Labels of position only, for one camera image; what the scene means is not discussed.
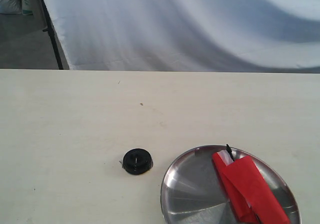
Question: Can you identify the red flag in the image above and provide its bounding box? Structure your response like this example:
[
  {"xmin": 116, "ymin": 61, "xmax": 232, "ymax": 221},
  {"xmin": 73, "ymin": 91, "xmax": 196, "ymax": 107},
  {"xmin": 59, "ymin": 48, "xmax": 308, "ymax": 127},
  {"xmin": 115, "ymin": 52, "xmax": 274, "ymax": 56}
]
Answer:
[{"xmin": 211, "ymin": 147, "xmax": 291, "ymax": 224}]

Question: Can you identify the small black round cap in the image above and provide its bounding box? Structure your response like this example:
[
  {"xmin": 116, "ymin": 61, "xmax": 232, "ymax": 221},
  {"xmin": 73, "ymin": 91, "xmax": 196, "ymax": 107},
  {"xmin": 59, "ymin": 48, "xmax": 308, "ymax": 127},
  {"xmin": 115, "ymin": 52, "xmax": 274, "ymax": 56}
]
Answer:
[{"xmin": 122, "ymin": 148, "xmax": 153, "ymax": 175}]

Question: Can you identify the round steel plate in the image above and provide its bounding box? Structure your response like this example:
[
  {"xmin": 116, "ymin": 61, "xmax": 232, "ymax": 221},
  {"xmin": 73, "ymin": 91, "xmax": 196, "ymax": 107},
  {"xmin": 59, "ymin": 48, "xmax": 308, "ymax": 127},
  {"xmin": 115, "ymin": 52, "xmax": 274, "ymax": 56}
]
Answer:
[{"xmin": 160, "ymin": 145, "xmax": 303, "ymax": 224}]

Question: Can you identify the white fabric backdrop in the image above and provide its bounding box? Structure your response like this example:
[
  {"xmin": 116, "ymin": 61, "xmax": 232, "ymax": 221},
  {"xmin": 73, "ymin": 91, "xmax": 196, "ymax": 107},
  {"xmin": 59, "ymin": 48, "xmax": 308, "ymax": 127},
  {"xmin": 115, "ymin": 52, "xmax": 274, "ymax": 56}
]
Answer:
[{"xmin": 44, "ymin": 0, "xmax": 320, "ymax": 73}]

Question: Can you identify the black backdrop stand pole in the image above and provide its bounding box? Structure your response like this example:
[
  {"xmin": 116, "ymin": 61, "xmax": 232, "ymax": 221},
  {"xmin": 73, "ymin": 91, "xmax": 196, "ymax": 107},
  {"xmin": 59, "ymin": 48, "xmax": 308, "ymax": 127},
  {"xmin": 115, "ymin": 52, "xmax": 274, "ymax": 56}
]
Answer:
[{"xmin": 40, "ymin": 0, "xmax": 64, "ymax": 70}]

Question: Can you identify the green and white bag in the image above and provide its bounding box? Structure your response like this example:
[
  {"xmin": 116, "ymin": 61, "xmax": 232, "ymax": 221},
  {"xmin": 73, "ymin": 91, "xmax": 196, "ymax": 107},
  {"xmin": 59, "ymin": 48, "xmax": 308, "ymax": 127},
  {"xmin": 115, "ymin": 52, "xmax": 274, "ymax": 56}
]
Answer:
[{"xmin": 13, "ymin": 0, "xmax": 34, "ymax": 16}]

